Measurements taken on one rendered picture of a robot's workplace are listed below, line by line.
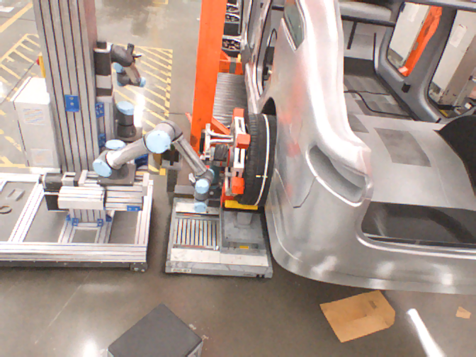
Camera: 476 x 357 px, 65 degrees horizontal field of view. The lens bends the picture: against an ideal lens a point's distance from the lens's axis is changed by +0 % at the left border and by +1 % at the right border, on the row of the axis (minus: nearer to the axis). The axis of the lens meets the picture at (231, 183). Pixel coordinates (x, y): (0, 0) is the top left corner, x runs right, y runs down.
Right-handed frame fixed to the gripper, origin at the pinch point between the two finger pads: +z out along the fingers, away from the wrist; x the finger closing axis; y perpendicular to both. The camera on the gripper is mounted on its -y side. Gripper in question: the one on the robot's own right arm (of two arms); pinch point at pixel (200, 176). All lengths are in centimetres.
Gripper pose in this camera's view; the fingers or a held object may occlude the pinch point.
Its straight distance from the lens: 248.1
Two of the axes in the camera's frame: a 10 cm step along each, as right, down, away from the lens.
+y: 1.4, -7.8, -6.2
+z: -0.5, -6.3, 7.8
